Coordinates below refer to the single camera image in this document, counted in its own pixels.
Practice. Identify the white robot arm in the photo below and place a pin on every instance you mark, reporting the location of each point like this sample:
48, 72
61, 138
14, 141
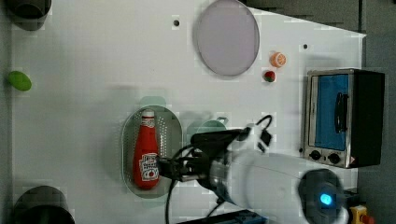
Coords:
281, 188

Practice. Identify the black toaster oven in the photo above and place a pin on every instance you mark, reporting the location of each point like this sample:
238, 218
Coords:
343, 123

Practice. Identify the dark cylinder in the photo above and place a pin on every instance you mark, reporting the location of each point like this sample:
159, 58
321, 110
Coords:
42, 205
30, 15

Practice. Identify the dark cylinder upper left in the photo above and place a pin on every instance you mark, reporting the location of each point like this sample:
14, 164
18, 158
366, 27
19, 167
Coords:
30, 15

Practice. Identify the green oval strainer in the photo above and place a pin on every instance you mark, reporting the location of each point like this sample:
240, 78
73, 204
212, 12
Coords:
169, 137

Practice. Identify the small red green fruit toy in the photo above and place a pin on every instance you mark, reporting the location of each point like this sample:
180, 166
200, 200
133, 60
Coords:
270, 76

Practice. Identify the orange slice toy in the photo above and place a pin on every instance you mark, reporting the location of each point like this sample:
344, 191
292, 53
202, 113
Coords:
278, 59

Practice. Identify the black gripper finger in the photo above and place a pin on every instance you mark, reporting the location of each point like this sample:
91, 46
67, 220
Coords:
164, 161
167, 172

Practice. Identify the yellow red emergency button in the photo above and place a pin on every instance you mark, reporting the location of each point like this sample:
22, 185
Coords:
360, 215

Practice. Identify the green oval toy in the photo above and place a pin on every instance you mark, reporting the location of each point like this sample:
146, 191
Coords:
19, 81

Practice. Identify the green mug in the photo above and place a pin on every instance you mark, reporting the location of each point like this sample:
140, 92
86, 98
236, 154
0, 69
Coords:
208, 126

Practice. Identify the dark cylinder lower left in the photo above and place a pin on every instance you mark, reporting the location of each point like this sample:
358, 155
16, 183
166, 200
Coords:
42, 205

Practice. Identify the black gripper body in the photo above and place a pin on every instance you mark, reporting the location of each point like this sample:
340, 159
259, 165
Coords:
195, 166

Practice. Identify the lilac round plate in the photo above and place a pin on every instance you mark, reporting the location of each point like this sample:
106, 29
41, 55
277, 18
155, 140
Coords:
228, 37

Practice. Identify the red ketchup bottle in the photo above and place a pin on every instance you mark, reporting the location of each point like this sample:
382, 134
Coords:
146, 151

